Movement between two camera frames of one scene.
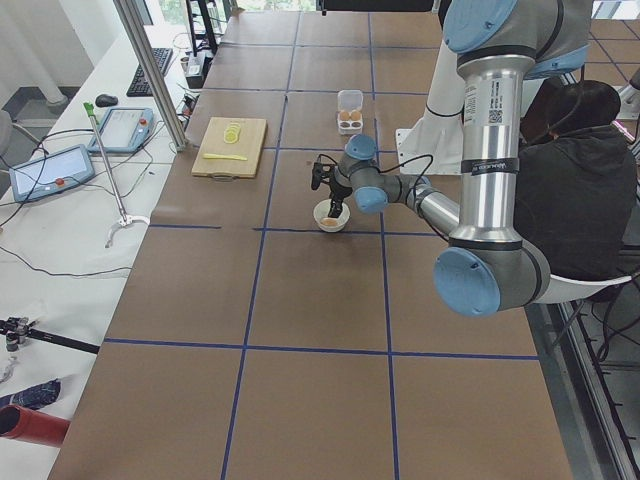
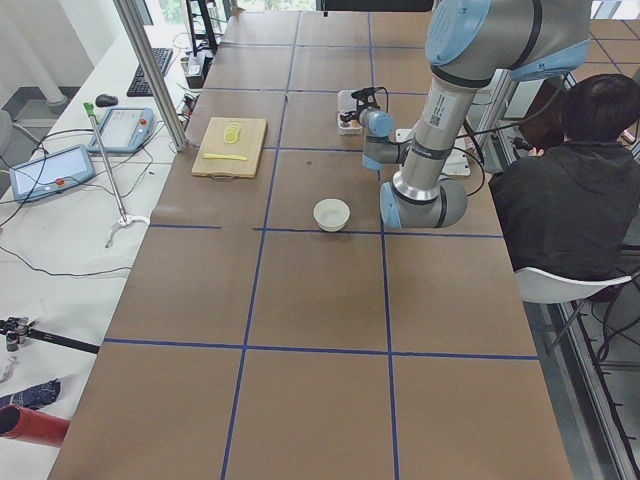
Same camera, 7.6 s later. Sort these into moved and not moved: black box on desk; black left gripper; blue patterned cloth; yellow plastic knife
Moved: black left gripper
Not moved: black box on desk; blue patterned cloth; yellow plastic knife
